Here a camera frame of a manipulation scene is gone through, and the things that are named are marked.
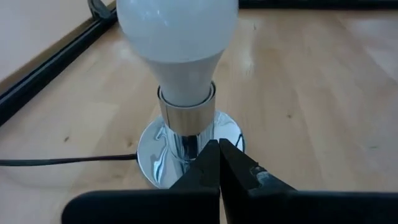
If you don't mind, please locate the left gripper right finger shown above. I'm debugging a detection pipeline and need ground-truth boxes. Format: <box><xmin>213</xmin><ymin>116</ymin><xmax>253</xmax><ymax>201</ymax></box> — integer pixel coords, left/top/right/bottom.
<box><xmin>219</xmin><ymin>138</ymin><xmax>398</xmax><ymax>224</ymax></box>

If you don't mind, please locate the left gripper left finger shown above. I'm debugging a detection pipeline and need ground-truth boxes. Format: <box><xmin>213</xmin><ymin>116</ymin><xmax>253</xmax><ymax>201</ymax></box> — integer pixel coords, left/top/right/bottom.
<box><xmin>61</xmin><ymin>139</ymin><xmax>221</xmax><ymax>224</ymax></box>

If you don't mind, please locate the chrome lamp socket base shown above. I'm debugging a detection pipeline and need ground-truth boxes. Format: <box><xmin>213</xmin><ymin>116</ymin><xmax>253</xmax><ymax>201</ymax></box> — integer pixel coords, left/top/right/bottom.
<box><xmin>136</xmin><ymin>81</ymin><xmax>246</xmax><ymax>190</ymax></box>

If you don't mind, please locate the white lightbulb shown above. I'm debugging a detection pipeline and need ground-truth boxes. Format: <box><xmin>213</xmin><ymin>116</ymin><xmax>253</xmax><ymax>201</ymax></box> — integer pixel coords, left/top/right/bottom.
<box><xmin>115</xmin><ymin>0</ymin><xmax>239</xmax><ymax>107</ymax></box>

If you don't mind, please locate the black lamp cable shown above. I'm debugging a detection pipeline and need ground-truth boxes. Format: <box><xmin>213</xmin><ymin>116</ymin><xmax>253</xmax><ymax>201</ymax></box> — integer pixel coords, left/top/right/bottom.
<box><xmin>0</xmin><ymin>153</ymin><xmax>139</xmax><ymax>167</ymax></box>

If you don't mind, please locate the black frame clamp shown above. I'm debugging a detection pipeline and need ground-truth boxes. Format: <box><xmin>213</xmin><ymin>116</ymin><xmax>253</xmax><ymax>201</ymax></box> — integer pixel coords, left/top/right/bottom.
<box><xmin>86</xmin><ymin>0</ymin><xmax>113</xmax><ymax>20</ymax></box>

